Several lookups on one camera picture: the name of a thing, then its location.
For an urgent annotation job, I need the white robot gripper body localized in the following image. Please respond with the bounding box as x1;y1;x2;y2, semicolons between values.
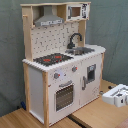
102;84;128;107

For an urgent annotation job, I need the red stove knob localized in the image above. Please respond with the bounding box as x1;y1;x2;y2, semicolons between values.
71;65;78;73
54;73;60;79

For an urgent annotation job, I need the wooden toy kitchen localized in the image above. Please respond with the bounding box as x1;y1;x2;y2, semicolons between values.
22;2;105;128

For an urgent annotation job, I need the white cabinet door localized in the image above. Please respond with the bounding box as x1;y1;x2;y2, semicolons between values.
80;55;102;106

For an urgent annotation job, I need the toy oven door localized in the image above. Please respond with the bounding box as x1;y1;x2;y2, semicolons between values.
55;81;74;111

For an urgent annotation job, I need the grey toy sink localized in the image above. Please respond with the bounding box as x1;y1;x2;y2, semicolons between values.
65;47;95;55

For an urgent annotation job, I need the black toy faucet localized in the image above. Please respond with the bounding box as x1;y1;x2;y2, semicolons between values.
66;32;83;50

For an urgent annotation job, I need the grey backdrop curtain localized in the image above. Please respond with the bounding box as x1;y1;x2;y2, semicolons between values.
0;0;128;117

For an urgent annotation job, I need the black toy stovetop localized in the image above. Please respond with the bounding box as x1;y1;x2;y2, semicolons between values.
34;53;70;66

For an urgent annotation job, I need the toy microwave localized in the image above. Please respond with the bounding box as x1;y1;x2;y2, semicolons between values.
66;3;90;21

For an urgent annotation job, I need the grey range hood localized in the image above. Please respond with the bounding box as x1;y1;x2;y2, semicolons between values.
35;5;64;27

